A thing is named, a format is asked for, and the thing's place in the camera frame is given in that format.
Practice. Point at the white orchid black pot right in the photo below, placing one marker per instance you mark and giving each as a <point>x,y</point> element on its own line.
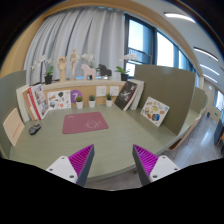
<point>123,71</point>

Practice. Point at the white sticker picture card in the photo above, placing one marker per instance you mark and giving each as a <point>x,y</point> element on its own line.
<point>59,100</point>

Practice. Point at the white orchid flowers middle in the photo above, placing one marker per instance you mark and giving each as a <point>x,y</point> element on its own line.
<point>89,58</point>

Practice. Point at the colourful picture board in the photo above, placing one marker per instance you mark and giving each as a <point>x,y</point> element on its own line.
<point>155,111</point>

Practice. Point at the small potted plant right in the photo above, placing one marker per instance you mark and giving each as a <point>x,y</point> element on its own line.
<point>109,100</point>

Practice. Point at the white wall socket right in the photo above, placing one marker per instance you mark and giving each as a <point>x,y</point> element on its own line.
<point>114,90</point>

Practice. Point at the purple round number sign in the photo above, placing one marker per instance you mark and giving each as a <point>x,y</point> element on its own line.
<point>74,94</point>

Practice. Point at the white orchid black pot left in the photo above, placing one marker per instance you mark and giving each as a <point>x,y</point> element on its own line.
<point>48,68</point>

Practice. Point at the olive partition panel left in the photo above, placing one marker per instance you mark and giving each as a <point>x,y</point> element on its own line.
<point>8,101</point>

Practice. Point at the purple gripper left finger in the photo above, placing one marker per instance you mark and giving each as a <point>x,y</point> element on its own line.
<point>74,168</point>

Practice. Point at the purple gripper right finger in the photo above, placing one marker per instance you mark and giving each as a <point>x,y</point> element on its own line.
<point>151,167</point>

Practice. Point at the black horse figurine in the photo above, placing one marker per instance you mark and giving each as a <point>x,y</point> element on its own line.
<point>104,71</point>

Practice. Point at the wooden mannequin figure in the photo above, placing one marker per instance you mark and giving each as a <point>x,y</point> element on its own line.
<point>73,58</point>

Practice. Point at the wooden shelf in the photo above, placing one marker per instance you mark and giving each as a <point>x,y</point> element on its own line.
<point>87,88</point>

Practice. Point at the white wall socket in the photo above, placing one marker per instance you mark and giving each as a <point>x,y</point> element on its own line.
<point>100,91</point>
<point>114,90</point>

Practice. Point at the olive partition panel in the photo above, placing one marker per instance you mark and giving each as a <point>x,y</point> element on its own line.
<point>172,86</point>
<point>8,101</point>

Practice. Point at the white books leaning left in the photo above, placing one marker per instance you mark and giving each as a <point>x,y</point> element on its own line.
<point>21,103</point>

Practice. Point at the white wall socket left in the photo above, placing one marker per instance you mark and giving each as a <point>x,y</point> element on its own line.
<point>100,91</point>

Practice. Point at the red white magazine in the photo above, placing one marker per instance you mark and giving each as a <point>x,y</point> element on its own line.
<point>38,100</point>

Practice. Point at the small potted plant middle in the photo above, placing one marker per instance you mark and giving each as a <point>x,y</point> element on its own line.
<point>92,101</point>

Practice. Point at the wooden hand model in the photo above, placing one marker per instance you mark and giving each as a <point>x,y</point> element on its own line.
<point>62,62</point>

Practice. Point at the olive partition panel right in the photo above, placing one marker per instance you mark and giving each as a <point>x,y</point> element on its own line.
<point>172,86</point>

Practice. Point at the small potted plant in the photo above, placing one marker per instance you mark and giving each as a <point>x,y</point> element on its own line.
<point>92,101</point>
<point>109,100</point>
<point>79,102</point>

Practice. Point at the pink horse figurine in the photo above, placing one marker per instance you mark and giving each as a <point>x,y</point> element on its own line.
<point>88,72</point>

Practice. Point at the black computer mouse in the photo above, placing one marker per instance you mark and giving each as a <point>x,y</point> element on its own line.
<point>34,129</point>

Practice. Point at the white orchid black pot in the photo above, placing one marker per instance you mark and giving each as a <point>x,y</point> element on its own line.
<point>123,71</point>
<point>48,68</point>

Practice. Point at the beige card stand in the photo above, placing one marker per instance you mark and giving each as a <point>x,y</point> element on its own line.
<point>13,126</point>

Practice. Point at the pink mouse pad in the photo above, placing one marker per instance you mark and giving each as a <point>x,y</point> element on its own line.
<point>84,122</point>

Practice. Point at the small potted plant left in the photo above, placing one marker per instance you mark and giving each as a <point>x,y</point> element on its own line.
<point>79,102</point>

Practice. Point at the grey curtain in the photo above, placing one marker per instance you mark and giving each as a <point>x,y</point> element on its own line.
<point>93,31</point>

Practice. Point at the black book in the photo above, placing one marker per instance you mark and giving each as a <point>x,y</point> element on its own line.
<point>125,95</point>

